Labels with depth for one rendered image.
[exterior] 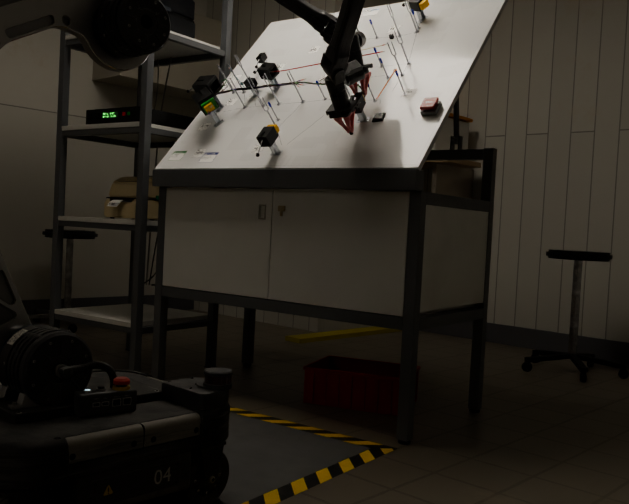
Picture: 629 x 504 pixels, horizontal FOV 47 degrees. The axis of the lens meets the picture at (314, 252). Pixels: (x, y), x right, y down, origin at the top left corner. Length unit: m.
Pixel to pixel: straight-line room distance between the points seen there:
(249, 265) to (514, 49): 2.71
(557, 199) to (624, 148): 0.47
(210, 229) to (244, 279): 0.25
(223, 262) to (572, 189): 2.43
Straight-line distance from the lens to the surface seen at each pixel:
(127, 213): 3.14
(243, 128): 2.89
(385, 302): 2.34
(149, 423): 1.62
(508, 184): 4.71
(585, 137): 4.53
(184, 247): 2.90
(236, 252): 2.71
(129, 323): 3.08
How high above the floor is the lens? 0.67
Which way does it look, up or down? 2 degrees down
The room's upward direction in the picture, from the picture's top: 3 degrees clockwise
